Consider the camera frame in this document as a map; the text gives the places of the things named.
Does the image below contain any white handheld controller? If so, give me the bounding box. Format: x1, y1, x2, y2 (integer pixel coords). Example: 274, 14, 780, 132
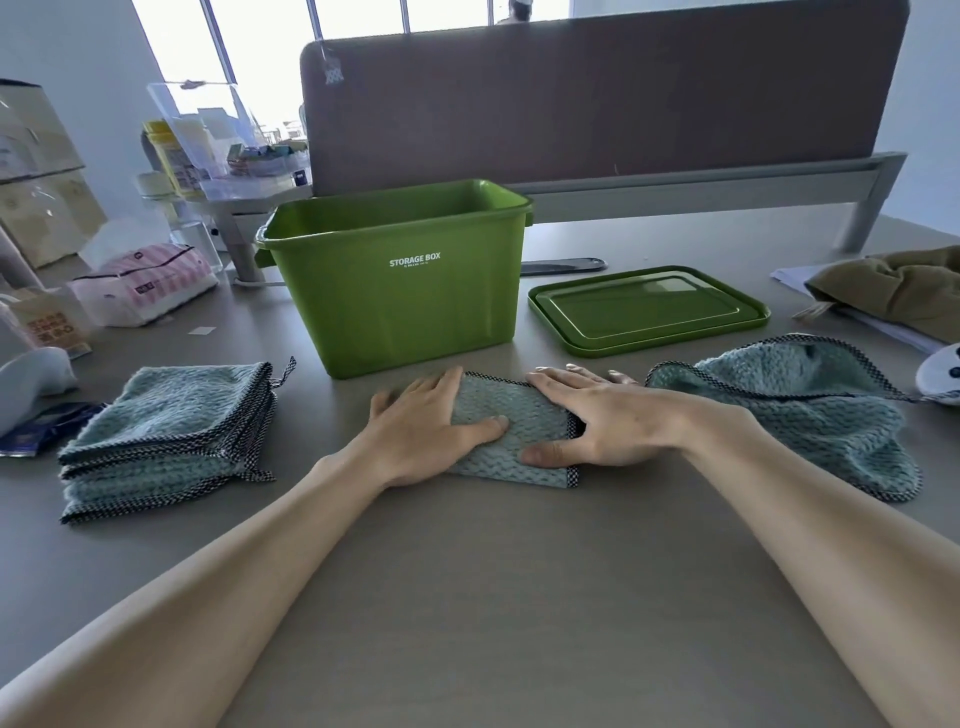
0, 347, 80, 436

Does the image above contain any person's left hand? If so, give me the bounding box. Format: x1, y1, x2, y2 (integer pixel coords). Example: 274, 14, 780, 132
341, 365, 511, 490

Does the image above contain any glass jar white lid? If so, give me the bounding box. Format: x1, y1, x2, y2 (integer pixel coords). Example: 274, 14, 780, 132
134, 172, 204, 249

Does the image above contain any person's left forearm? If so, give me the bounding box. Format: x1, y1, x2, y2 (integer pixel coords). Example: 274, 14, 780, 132
0, 453, 391, 728

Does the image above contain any clear plastic organizer box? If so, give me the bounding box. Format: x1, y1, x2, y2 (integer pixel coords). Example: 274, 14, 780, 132
146, 78, 311, 202

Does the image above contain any large glass window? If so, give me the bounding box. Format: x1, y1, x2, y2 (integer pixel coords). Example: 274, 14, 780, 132
131, 0, 571, 140

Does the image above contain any orange drink carton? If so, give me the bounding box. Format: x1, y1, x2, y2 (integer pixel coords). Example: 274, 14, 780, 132
0, 288, 93, 360

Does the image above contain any blue foil wrapper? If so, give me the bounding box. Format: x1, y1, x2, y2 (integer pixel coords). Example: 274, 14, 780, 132
0, 402, 106, 457

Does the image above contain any teal towel checkered trim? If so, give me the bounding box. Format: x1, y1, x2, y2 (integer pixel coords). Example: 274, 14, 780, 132
58, 356, 298, 463
59, 442, 273, 485
59, 487, 234, 526
446, 371, 585, 490
63, 464, 277, 504
644, 333, 924, 504

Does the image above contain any person's right hand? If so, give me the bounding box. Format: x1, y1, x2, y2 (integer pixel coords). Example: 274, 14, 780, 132
519, 363, 699, 470

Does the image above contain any white controller with label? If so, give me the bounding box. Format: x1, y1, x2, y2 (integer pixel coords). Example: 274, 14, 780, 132
914, 343, 960, 406

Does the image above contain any grey desk riser shelf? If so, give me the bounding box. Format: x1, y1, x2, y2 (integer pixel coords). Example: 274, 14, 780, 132
176, 152, 909, 283

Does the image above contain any pink tissue pack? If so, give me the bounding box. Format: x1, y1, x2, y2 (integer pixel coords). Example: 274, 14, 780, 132
67, 242, 220, 329

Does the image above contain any green plastic storage box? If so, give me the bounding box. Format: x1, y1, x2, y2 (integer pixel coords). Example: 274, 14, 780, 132
254, 178, 535, 380

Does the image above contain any green flat plastic lid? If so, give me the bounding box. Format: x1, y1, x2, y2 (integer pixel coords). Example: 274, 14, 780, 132
527, 264, 772, 358

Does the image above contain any person's right forearm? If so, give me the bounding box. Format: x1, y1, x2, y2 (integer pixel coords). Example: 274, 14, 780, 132
678, 397, 960, 728

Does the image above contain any brown desk divider panel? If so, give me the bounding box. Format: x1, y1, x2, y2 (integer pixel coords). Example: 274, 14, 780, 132
299, 0, 913, 198

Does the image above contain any black phone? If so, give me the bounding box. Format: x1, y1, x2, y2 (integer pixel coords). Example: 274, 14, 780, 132
519, 257, 607, 277

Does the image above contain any yellow wipes canister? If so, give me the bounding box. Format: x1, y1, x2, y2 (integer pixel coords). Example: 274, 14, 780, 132
142, 119, 204, 200

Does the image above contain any olive cloth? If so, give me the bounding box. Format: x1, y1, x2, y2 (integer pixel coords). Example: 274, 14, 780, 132
803, 245, 960, 345

